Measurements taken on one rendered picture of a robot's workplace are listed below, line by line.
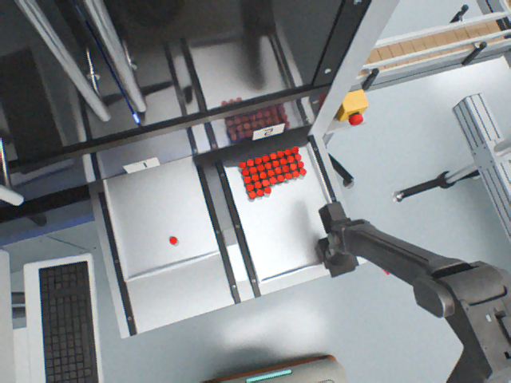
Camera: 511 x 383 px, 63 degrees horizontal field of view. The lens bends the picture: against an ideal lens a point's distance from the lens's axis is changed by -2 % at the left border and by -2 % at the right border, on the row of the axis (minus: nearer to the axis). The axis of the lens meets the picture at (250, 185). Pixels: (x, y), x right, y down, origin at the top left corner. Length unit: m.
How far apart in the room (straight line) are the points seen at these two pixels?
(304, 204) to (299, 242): 0.11
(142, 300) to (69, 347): 0.25
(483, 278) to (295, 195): 0.72
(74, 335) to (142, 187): 0.44
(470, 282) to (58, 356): 1.06
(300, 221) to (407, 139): 1.29
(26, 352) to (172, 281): 0.46
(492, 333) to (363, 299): 1.58
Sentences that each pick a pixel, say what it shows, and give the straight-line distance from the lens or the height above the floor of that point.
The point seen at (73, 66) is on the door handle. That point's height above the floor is 1.59.
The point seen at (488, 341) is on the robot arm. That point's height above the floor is 1.55.
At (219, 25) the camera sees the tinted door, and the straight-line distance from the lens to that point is 0.69.
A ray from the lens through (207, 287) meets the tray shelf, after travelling 1.20.
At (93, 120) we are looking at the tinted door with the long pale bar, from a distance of 0.87.
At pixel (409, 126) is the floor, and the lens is 2.44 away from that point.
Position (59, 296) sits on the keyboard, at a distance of 1.35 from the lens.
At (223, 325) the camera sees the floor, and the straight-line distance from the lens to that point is 2.08.
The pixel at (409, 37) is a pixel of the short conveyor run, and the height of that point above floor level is 0.97.
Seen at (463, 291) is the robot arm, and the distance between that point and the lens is 0.61.
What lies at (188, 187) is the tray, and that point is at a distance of 1.24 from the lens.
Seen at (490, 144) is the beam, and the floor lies 0.55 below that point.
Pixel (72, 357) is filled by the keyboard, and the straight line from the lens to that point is 1.33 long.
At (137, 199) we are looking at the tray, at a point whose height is 0.88.
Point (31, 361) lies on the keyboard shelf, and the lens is 1.39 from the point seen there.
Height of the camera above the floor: 2.07
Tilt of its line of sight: 75 degrees down
